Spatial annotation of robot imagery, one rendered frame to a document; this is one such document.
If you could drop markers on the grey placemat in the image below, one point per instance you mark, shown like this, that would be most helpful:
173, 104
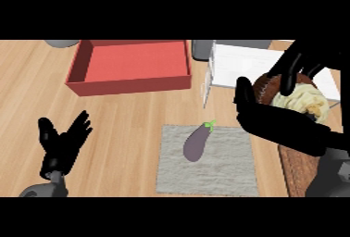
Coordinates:
214, 174

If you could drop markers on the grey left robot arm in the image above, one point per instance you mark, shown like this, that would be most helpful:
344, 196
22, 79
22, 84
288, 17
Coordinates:
46, 189

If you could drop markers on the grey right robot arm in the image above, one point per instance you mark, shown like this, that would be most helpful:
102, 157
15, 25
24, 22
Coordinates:
336, 176

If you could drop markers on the cream frosted brown cupcake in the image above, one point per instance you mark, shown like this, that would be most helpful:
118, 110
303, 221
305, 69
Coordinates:
306, 98

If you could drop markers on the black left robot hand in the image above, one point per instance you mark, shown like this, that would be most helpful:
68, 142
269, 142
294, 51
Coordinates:
61, 148

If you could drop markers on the dark grey block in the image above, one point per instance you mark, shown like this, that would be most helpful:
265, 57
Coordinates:
201, 49

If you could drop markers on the purple eggplant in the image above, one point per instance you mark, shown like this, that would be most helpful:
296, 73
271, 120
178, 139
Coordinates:
197, 143

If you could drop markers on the red open box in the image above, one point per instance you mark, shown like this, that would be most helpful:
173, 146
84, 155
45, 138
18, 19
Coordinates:
136, 63

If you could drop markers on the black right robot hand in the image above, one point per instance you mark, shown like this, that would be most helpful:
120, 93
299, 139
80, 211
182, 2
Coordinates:
282, 128

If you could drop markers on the grey round object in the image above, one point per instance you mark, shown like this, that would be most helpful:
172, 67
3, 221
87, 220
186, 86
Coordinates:
61, 43

